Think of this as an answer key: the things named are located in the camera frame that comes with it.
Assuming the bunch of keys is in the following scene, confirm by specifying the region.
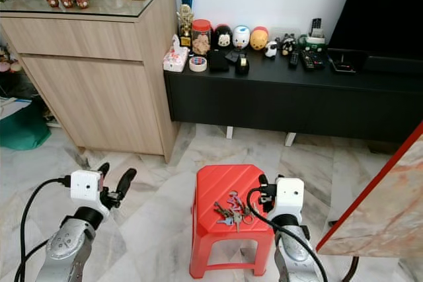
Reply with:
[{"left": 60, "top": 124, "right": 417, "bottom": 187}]
[{"left": 213, "top": 191, "right": 256, "bottom": 229}]

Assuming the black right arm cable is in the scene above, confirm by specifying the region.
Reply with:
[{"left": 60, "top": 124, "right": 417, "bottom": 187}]
[{"left": 246, "top": 187, "right": 329, "bottom": 282}]

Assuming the green bag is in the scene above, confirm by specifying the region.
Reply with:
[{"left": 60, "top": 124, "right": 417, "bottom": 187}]
[{"left": 0, "top": 99, "right": 52, "bottom": 152}]

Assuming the small white panda figure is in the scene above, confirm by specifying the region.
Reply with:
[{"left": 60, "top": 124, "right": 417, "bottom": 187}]
[{"left": 264, "top": 40, "right": 278, "bottom": 58}]

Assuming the red-edged marble table top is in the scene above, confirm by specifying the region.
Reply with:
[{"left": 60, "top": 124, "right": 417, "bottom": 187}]
[{"left": 315, "top": 120, "right": 423, "bottom": 260}]

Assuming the black round plush toy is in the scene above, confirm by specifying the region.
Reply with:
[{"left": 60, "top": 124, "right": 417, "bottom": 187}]
[{"left": 212, "top": 24, "right": 233, "bottom": 50}]

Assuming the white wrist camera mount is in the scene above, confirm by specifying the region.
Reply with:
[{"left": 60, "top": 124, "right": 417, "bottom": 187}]
[
  {"left": 274, "top": 176, "right": 305, "bottom": 217},
  {"left": 70, "top": 169, "right": 105, "bottom": 204}
]

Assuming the black pouch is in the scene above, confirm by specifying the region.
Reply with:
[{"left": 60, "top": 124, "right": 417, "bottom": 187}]
[{"left": 207, "top": 50, "right": 231, "bottom": 73}]

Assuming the small gold trophy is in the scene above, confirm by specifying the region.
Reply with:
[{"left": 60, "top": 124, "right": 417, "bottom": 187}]
[{"left": 176, "top": 5, "right": 195, "bottom": 48}]

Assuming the red-lidded snack jar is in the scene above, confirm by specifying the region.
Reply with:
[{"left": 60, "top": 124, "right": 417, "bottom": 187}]
[{"left": 191, "top": 19, "right": 212, "bottom": 56}]

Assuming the black tape dispenser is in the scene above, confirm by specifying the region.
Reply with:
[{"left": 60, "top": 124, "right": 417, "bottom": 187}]
[{"left": 235, "top": 52, "right": 250, "bottom": 75}]

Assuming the black set-top box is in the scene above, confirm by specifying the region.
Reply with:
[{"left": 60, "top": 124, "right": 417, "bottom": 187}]
[{"left": 327, "top": 48, "right": 369, "bottom": 73}]

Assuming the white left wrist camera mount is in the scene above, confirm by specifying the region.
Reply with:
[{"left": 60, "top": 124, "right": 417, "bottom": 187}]
[{"left": 70, "top": 169, "right": 105, "bottom": 204}]

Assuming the white round plush toy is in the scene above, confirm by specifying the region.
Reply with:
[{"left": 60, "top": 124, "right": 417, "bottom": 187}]
[{"left": 233, "top": 25, "right": 250, "bottom": 50}]

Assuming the green holder with remote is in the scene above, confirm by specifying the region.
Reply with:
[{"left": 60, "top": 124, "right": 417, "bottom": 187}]
[{"left": 299, "top": 18, "right": 327, "bottom": 53}]

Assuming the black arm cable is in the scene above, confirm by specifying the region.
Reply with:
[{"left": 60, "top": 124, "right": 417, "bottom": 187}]
[
  {"left": 19, "top": 175, "right": 72, "bottom": 282},
  {"left": 246, "top": 187, "right": 329, "bottom": 282}
]

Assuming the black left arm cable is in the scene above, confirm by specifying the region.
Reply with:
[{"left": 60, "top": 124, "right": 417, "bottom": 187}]
[{"left": 19, "top": 175, "right": 72, "bottom": 282}]

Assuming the small black animal figure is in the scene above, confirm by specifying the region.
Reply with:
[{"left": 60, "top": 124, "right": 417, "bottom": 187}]
[{"left": 280, "top": 33, "right": 297, "bottom": 55}]

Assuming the black low tv console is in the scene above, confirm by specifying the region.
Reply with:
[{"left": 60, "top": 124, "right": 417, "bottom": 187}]
[{"left": 164, "top": 52, "right": 423, "bottom": 144}]

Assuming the light wooden cabinet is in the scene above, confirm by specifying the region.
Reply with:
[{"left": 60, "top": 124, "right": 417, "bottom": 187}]
[{"left": 0, "top": 0, "right": 181, "bottom": 157}]

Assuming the wide black remote control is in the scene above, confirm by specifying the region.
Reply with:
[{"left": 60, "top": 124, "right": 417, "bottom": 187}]
[{"left": 301, "top": 50, "right": 327, "bottom": 71}]

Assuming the white and pink tissue box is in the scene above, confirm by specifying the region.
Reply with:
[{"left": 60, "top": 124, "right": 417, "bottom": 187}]
[{"left": 163, "top": 35, "right": 190, "bottom": 73}]

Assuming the red plastic stool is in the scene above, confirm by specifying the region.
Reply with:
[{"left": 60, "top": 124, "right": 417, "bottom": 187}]
[{"left": 189, "top": 164, "right": 277, "bottom": 279}]

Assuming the yellow round plush toy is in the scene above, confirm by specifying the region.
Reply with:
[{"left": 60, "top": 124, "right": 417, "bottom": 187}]
[{"left": 250, "top": 26, "right": 269, "bottom": 51}]

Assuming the white tape roll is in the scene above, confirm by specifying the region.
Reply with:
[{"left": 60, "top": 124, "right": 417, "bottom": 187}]
[{"left": 188, "top": 56, "right": 208, "bottom": 72}]

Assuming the black television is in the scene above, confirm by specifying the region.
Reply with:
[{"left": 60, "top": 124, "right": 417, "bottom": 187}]
[{"left": 328, "top": 0, "right": 423, "bottom": 59}]

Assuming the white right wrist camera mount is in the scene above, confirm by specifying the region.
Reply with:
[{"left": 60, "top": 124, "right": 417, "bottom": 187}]
[{"left": 274, "top": 176, "right": 305, "bottom": 217}]

